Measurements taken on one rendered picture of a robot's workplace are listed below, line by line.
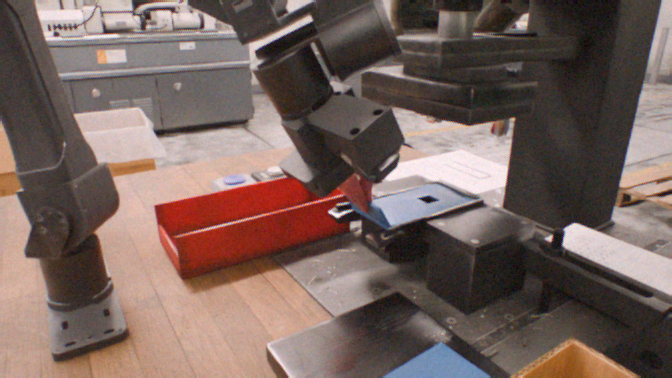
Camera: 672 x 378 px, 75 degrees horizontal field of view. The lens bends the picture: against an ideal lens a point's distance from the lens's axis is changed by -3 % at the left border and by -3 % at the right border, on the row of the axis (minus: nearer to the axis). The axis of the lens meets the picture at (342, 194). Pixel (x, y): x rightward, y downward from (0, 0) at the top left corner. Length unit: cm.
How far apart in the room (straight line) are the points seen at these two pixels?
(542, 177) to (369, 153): 42
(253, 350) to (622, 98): 57
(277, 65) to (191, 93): 461
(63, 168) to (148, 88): 443
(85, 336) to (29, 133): 20
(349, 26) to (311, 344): 28
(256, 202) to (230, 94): 440
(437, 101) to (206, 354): 34
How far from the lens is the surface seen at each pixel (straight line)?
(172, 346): 50
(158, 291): 59
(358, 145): 35
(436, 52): 46
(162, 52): 491
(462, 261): 50
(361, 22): 39
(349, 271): 59
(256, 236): 61
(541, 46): 58
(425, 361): 43
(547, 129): 72
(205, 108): 505
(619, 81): 70
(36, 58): 51
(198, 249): 59
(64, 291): 57
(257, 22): 39
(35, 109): 50
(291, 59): 39
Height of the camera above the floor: 121
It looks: 22 degrees down
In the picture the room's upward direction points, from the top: straight up
